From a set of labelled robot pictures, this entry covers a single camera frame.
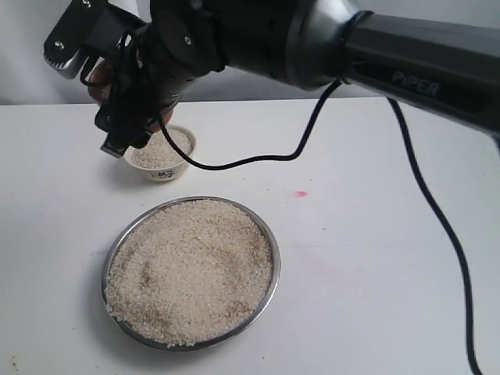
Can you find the ceramic bowl of rice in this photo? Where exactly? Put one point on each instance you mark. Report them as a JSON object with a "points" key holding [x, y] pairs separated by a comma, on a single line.
{"points": [[158, 161]]}

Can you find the steel tray of rice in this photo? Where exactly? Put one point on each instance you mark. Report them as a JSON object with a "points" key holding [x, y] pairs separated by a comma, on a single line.
{"points": [[190, 273]]}

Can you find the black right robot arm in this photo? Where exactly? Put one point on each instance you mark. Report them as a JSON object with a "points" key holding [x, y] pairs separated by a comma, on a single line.
{"points": [[445, 68]]}

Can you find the brown wooden cup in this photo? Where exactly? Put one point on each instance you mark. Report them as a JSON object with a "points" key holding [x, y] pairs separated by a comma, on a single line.
{"points": [[102, 74]]}

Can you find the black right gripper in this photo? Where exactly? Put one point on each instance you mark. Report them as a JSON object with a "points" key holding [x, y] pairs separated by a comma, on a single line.
{"points": [[153, 71]]}

